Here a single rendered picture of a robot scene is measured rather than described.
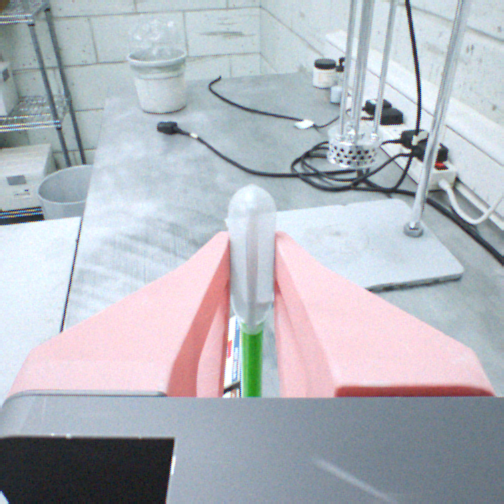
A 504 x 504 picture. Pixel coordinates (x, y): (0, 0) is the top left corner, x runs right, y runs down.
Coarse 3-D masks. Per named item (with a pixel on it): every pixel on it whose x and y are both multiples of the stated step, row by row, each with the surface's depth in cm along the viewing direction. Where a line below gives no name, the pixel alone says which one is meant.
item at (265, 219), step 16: (256, 192) 11; (272, 208) 11; (256, 224) 11; (272, 224) 11; (256, 240) 11; (272, 240) 12; (256, 256) 12; (272, 256) 12; (256, 272) 12; (272, 272) 12; (256, 288) 12; (272, 288) 13; (256, 304) 13; (256, 320) 13
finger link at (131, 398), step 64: (192, 256) 10; (128, 320) 7; (192, 320) 7; (64, 384) 5; (128, 384) 5; (192, 384) 7; (0, 448) 5; (64, 448) 5; (128, 448) 5; (192, 448) 5; (256, 448) 5; (320, 448) 5; (384, 448) 5; (448, 448) 5
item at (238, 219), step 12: (240, 192) 11; (252, 192) 11; (240, 204) 11; (228, 216) 11; (240, 216) 11; (252, 216) 11; (240, 228) 11; (252, 228) 11; (240, 240) 11; (252, 240) 11; (240, 252) 12; (252, 252) 11; (240, 264) 12; (252, 264) 12; (240, 276) 12; (252, 276) 12; (240, 288) 12; (252, 288) 12; (240, 300) 13; (252, 300) 12; (240, 312) 13; (252, 312) 13
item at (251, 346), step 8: (240, 328) 14; (240, 336) 14; (248, 336) 14; (256, 336) 14; (240, 344) 14; (248, 344) 14; (256, 344) 14; (248, 352) 14; (256, 352) 14; (248, 360) 14; (256, 360) 14; (248, 368) 15; (256, 368) 15; (248, 376) 15; (256, 376) 15; (248, 384) 15; (256, 384) 15; (248, 392) 15; (256, 392) 15
